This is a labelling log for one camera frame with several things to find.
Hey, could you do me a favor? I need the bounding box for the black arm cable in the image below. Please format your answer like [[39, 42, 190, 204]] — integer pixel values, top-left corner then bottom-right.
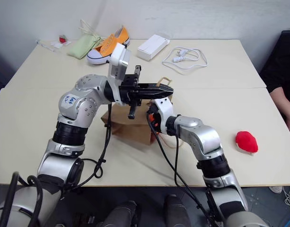
[[146, 112, 219, 227], [62, 103, 113, 192]]

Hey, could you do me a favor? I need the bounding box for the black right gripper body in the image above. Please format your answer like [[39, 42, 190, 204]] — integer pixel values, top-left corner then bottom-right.
[[146, 105, 163, 133]]

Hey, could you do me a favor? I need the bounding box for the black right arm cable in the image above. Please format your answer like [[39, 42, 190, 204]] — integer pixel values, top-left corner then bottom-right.
[[146, 112, 219, 227]]

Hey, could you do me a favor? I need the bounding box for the red plush toy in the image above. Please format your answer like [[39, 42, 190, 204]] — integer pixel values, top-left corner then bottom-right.
[[235, 131, 259, 156]]

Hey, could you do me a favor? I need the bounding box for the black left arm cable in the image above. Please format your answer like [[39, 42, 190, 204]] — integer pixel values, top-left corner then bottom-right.
[[62, 103, 113, 192]]

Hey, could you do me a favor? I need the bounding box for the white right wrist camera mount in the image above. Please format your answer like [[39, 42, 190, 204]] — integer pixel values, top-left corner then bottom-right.
[[151, 96, 176, 136]]

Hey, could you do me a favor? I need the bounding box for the person in black shirt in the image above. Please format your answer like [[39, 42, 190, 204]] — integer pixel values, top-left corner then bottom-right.
[[259, 29, 290, 95]]

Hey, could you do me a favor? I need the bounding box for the brown paper bag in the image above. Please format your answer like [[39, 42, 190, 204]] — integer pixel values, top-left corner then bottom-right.
[[101, 77, 184, 149]]

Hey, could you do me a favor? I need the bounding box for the dark rounded shape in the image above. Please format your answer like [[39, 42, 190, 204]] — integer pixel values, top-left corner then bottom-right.
[[101, 200, 139, 227], [163, 193, 192, 227]]

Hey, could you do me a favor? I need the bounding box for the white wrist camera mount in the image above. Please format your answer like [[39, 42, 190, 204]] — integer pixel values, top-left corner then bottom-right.
[[107, 43, 132, 105], [151, 96, 176, 136]]

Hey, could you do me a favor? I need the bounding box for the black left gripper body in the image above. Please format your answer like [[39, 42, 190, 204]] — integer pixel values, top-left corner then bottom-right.
[[118, 65, 143, 120]]

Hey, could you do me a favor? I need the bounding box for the white shoe on floor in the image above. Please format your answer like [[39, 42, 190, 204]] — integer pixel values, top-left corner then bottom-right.
[[268, 185, 284, 194]]

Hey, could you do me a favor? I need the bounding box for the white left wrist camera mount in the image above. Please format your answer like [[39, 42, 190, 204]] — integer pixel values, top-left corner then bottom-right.
[[107, 43, 132, 105]]

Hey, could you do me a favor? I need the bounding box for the orange canvas sneaker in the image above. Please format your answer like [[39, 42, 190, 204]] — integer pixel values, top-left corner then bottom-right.
[[87, 25, 131, 65]]

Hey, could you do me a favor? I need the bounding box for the white power cable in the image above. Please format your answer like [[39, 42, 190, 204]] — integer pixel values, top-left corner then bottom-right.
[[161, 46, 209, 76]]

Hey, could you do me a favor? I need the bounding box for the light green drawstring pouch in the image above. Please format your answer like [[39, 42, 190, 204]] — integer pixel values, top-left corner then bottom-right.
[[67, 18, 107, 60]]

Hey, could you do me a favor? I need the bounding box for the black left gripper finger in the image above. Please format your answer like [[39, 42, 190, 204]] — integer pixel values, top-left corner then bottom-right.
[[138, 91, 175, 100], [138, 82, 175, 93]]

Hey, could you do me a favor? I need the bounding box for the white cardboard box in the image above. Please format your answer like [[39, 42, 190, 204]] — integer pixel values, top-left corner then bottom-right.
[[136, 34, 171, 62]]

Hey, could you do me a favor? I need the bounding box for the clear plastic wrapper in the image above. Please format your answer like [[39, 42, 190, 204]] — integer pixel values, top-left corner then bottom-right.
[[50, 40, 72, 49]]

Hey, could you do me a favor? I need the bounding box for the thick black shoulder cable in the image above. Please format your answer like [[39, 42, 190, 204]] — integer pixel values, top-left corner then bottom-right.
[[0, 171, 44, 227]]

